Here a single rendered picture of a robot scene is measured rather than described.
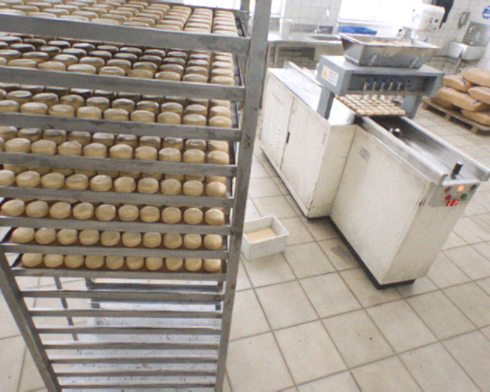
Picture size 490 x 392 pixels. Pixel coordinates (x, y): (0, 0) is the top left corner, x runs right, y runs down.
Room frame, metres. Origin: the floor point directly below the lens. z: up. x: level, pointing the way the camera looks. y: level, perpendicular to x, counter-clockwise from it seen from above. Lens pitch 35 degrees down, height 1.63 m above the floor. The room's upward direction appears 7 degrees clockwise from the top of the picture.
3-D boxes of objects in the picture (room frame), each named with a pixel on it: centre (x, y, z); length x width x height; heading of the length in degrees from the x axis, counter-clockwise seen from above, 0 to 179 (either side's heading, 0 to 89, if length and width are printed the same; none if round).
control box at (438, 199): (1.50, -1.06, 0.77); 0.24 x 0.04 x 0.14; 109
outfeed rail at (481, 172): (2.48, -0.87, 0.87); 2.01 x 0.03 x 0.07; 19
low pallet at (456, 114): (5.15, -3.20, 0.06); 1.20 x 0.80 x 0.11; 25
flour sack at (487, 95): (4.89, -3.29, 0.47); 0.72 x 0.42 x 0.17; 118
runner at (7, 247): (0.65, 0.32, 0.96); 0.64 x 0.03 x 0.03; 97
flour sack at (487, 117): (4.88, -3.33, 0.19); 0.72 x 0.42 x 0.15; 117
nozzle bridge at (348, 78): (2.32, -0.77, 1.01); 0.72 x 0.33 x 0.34; 109
